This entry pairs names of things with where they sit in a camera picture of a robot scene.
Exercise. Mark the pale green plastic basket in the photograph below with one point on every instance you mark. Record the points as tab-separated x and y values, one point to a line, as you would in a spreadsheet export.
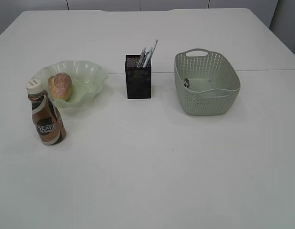
214	84

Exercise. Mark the pale green wavy glass bowl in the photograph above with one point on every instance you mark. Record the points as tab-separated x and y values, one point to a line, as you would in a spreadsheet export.
87	81

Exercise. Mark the black perforated pen holder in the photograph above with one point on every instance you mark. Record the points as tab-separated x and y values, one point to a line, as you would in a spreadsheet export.
138	79

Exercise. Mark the clear plastic ruler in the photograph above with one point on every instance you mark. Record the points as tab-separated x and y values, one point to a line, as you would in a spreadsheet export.
153	48

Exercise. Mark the brown coffee drink bottle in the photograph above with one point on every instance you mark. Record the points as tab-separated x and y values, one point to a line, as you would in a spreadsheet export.
46	117

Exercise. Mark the paper ball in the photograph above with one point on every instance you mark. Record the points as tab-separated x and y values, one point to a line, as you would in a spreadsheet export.
186	83

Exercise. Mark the grey grip clear pen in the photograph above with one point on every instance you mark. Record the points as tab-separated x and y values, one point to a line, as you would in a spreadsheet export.
142	56

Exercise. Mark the sugared bread roll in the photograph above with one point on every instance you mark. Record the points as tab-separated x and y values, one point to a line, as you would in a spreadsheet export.
60	86

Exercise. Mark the blue clip grey pen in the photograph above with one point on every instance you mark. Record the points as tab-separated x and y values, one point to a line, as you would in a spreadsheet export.
147	57

